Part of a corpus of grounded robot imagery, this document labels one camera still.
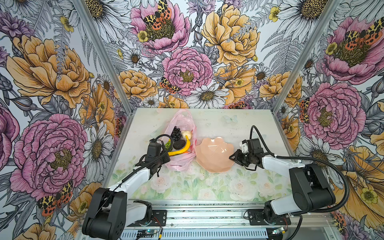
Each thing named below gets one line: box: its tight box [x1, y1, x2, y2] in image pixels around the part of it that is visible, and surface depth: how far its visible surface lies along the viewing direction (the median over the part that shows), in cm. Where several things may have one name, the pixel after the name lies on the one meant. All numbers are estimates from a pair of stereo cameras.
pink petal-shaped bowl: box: [195, 136, 235, 173], surface depth 98 cm
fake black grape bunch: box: [170, 126, 181, 142], surface depth 104 cm
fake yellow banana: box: [168, 135, 190, 156], surface depth 99 cm
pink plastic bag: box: [165, 109, 197, 172], surface depth 99 cm
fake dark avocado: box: [173, 139, 186, 150], surface depth 101 cm
